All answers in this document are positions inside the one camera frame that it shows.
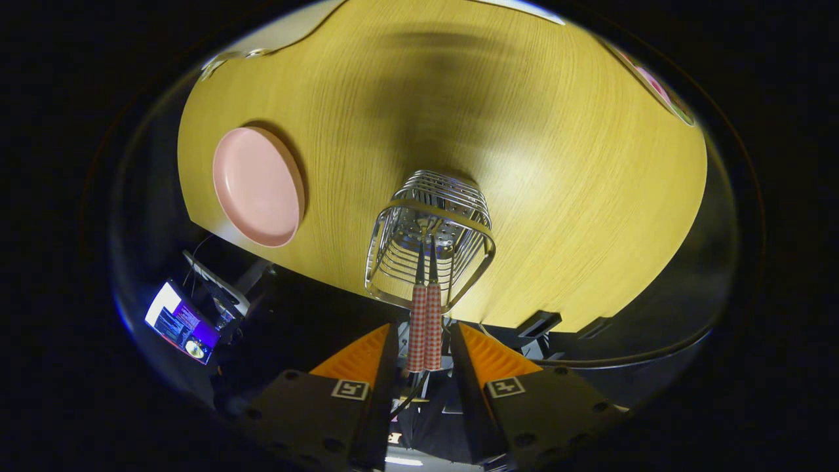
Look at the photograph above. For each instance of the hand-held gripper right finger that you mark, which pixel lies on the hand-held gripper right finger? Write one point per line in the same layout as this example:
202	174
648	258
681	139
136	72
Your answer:
467	387

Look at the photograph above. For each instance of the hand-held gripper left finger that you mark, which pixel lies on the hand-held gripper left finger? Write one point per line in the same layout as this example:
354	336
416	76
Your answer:
387	380

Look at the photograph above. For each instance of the grey device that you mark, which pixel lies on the grey device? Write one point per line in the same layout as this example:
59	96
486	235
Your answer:
216	282

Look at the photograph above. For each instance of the lit phone screen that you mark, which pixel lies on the lit phone screen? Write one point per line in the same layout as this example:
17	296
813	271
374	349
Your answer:
180	321

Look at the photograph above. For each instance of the pink plate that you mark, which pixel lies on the pink plate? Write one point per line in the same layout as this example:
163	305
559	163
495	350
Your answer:
259	190

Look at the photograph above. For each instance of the plate of toy food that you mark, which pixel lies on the plate of toy food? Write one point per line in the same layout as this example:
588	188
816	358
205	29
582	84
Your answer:
655	85

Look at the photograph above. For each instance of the white toaster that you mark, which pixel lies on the white toaster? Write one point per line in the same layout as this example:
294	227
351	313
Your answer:
295	29

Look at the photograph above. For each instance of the black table bracket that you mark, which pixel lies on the black table bracket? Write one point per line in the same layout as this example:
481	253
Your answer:
594	326
539	323

